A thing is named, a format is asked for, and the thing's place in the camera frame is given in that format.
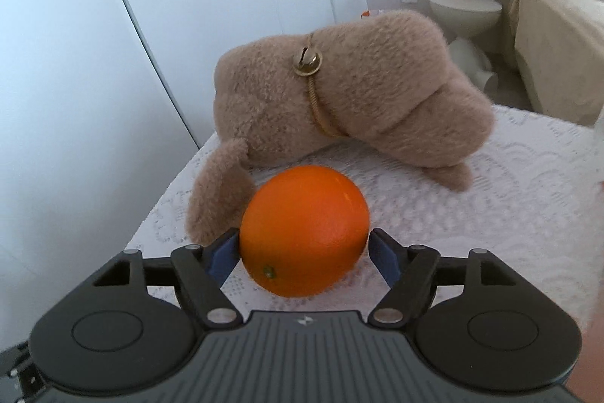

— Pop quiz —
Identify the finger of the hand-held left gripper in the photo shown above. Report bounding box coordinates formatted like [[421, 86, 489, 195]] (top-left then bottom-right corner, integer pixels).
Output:
[[0, 339, 45, 403]]

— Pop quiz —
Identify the beige pillow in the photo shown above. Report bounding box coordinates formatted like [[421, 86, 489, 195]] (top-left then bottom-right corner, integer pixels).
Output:
[[508, 0, 604, 127]]

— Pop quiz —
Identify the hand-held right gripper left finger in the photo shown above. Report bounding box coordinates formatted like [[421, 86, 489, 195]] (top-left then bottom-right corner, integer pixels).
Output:
[[89, 227, 243, 330]]

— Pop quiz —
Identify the white wardrobe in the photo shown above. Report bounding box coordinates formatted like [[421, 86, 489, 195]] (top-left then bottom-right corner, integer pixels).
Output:
[[0, 0, 369, 272]]

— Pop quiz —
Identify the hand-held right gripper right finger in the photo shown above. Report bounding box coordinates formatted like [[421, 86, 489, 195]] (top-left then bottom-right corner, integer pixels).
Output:
[[368, 228, 520, 330]]

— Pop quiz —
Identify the large orange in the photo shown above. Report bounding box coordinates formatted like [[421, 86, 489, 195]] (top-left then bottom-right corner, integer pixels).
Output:
[[240, 164, 371, 300]]

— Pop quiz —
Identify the white lace bedspread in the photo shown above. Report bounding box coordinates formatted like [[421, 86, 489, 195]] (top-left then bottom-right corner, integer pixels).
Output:
[[127, 103, 604, 338]]

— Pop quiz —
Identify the white round side table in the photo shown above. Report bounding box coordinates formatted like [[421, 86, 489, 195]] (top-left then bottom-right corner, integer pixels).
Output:
[[428, 0, 502, 92]]

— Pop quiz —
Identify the brown teddy bear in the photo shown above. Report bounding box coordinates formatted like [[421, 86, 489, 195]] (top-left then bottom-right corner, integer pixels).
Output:
[[186, 9, 495, 246]]

